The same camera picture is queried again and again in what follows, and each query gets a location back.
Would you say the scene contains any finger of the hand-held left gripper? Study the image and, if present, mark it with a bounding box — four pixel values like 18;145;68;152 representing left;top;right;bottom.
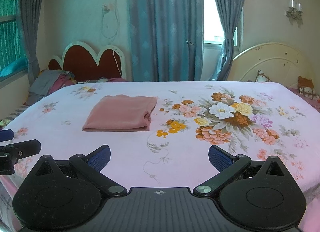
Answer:
0;139;42;165
0;129;15;142

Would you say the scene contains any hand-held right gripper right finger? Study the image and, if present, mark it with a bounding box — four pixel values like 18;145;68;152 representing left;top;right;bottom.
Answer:
193;144;290;197

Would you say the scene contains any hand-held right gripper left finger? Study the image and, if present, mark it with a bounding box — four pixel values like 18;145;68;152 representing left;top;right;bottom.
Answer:
34;144;128;197

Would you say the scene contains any pink sweater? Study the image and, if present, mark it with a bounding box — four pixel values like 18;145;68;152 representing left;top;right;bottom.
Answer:
82;94;159;132

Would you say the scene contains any pile of clothes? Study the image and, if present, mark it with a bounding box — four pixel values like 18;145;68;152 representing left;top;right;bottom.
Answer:
24;69;77;106

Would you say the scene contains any striped mattress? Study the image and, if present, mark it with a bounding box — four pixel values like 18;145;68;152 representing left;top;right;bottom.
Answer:
0;104;31;130

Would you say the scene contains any floral bedsheet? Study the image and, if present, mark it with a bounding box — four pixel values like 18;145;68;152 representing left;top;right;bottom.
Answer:
0;80;320;232

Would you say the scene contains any teal cloth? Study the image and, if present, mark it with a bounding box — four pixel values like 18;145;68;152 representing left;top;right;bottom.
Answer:
0;58;28;78

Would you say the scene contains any small patterned pillow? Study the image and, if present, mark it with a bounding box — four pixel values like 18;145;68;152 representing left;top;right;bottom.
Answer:
254;69;272;83

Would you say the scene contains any red scalloped headboard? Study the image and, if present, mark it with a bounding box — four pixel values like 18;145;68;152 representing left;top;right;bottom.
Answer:
47;42;127;83

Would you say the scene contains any green-tinted window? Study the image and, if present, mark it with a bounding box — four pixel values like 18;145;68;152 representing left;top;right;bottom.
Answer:
0;0;28;73

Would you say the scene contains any pink bedding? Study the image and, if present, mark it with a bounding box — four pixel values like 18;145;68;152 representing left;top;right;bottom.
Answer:
287;85;320;110

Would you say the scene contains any cream round headboard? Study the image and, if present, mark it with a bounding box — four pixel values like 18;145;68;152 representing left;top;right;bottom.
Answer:
232;42;316;91

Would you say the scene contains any brown pillow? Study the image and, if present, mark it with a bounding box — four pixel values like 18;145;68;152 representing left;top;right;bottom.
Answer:
297;75;315;99

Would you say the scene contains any grey side curtain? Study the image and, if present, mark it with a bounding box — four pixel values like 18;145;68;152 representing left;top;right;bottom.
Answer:
15;0;47;83

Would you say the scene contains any bright window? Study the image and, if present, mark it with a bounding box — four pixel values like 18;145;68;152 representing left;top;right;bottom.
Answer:
202;0;242;51

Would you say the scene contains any blue patterned curtain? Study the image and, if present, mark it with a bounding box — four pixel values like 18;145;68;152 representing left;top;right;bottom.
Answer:
128;0;205;83

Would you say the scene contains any grey-blue tied curtain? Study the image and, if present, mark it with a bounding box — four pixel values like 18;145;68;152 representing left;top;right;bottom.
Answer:
207;0;245;82

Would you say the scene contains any thin white charging cable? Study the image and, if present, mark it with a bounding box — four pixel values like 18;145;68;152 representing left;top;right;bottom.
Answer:
112;47;126;79

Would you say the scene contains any white hanging cable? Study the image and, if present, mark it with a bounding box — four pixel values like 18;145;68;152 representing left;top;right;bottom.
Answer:
101;0;121;39

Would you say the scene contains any wall lamp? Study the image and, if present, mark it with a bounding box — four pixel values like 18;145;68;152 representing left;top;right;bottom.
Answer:
286;0;305;21

